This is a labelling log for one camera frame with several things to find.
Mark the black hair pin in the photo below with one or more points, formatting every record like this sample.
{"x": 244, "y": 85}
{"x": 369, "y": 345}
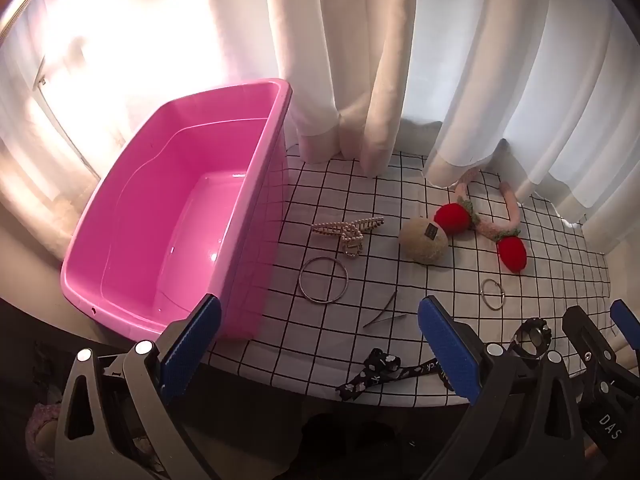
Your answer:
{"x": 386, "y": 314}

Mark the white curtain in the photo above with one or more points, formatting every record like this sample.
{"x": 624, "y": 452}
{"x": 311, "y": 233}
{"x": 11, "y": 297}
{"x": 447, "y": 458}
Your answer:
{"x": 545, "y": 91}

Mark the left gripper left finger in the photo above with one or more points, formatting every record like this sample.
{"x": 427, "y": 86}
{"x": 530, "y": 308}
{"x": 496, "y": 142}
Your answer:
{"x": 115, "y": 421}

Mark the beige fluffy pompom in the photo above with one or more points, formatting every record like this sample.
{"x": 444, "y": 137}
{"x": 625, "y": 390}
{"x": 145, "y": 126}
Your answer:
{"x": 423, "y": 241}

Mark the black wrist watch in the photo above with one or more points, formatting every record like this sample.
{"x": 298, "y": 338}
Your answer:
{"x": 532, "y": 339}

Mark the pink plastic tub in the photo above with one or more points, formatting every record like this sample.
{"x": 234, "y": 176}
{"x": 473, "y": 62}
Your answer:
{"x": 193, "y": 206}

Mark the large silver bangle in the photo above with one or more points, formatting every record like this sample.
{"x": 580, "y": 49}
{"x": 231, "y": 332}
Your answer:
{"x": 323, "y": 280}

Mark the white black grid cloth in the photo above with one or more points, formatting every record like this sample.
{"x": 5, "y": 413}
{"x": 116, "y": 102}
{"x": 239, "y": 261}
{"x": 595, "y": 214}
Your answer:
{"x": 312, "y": 349}

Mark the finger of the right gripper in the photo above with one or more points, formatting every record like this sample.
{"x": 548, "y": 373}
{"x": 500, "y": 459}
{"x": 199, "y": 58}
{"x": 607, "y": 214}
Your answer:
{"x": 609, "y": 407}
{"x": 627, "y": 323}

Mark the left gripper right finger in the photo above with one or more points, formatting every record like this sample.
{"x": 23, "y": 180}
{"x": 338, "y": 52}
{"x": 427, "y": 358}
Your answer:
{"x": 523, "y": 420}

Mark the pearl hair claw clip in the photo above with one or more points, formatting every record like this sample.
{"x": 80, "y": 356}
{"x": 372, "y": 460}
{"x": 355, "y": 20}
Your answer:
{"x": 349, "y": 233}

